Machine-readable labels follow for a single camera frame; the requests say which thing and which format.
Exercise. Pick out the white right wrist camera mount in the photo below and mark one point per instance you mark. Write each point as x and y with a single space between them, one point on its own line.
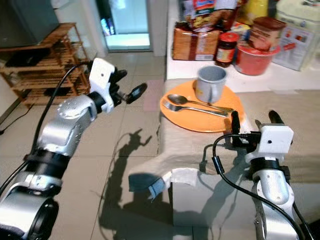
275 140

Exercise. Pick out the brown plastic tub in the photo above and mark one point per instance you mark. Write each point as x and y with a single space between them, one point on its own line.
265 35

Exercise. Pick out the orange plastic dish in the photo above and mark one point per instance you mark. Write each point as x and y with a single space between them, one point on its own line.
200 123

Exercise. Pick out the grey ceramic mug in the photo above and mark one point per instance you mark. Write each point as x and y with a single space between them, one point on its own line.
209 89

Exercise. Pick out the large black box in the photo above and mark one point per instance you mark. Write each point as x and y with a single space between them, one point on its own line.
25 20

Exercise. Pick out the dark jar with red lid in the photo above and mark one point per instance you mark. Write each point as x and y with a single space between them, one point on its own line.
226 52

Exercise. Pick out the grey blue fabric piece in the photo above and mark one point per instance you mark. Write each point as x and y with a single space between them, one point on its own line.
147 186

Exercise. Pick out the beige tablecloth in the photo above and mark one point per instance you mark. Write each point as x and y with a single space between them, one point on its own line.
185 150

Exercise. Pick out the glass door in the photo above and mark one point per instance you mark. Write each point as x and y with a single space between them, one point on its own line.
130 25

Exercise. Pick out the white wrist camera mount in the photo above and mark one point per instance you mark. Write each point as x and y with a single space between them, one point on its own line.
275 140
100 80

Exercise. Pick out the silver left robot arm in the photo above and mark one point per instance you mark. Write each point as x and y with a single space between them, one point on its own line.
70 125

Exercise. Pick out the flat black device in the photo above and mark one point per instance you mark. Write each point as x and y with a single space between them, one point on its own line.
22 58

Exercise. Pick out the white printed carton box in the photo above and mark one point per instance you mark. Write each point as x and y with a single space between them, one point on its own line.
297 47

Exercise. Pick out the colourful snack bag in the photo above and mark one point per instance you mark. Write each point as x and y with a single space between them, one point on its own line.
207 15

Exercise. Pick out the small colourful packet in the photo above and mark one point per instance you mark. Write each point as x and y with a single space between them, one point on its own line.
242 31

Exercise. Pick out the metal spoon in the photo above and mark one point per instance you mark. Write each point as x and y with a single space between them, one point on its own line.
176 99

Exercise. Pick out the wooden slatted shelf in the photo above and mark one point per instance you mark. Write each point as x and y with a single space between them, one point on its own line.
40 75

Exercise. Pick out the yellow bottle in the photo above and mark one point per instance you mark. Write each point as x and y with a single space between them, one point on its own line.
255 10

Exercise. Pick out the red plastic bowl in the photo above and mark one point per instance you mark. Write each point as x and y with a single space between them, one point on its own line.
252 63

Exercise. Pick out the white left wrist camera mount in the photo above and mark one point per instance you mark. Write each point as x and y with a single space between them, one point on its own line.
100 80

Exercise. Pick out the brown bread bag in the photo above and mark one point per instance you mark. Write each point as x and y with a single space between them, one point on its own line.
192 45

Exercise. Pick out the metal fork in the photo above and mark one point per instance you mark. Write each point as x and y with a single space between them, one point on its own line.
197 109

